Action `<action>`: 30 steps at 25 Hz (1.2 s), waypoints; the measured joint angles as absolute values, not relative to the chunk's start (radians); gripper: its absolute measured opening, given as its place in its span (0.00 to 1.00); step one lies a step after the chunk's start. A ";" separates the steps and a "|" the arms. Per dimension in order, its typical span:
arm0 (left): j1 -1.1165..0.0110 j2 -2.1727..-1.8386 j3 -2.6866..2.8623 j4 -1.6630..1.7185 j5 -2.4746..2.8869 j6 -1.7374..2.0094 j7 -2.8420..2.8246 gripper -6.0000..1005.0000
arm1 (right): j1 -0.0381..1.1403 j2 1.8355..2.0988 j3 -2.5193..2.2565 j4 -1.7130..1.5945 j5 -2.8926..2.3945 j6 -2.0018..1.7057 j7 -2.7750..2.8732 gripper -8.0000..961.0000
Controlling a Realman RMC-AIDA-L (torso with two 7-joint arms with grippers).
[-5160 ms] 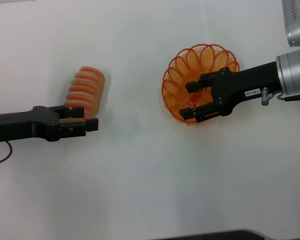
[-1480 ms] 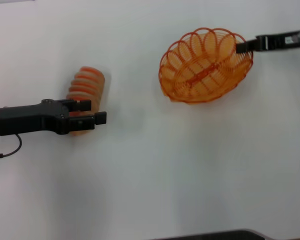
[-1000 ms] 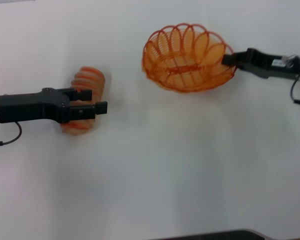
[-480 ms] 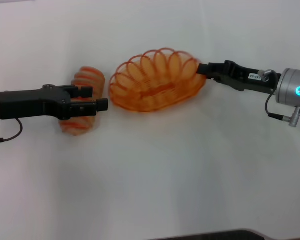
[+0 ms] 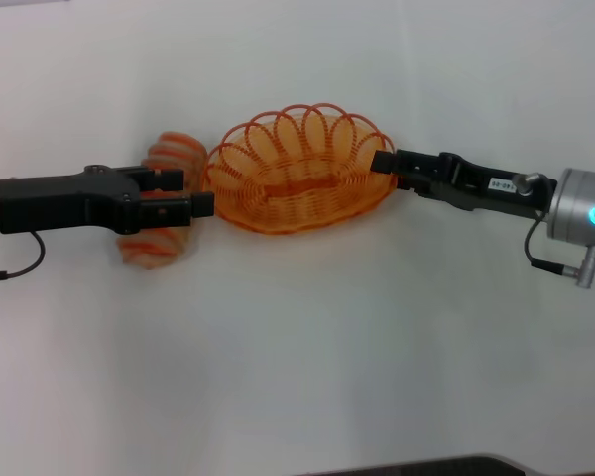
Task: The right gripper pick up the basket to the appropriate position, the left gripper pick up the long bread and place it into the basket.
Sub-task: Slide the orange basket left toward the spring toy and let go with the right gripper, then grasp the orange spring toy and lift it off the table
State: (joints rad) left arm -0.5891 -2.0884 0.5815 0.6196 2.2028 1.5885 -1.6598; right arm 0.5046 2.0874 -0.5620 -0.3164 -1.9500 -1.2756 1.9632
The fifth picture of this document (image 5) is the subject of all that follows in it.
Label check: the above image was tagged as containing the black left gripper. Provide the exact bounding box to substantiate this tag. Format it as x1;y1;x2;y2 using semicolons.
0;164;216;236

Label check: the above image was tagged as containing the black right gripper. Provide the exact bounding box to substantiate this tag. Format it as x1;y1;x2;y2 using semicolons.
372;148;559;220

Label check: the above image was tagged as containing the orange striped bread loaf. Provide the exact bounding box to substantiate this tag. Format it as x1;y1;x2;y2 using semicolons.
117;130;210;271

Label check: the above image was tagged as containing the orange wire basket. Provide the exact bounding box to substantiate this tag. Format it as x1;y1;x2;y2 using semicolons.
199;102;396;237

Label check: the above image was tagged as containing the silver elbow plug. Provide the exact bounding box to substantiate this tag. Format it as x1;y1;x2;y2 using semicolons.
512;171;541;197

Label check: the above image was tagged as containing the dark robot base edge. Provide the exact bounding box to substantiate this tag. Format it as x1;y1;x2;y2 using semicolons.
301;452;537;476

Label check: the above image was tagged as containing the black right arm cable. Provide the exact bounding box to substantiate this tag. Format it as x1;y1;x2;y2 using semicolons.
523;219;584;272

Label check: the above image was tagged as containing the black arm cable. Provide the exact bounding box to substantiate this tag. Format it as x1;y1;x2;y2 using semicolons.
0;229;47;285
523;219;584;272

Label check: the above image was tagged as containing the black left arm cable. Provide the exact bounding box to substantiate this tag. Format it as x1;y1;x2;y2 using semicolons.
0;229;47;285

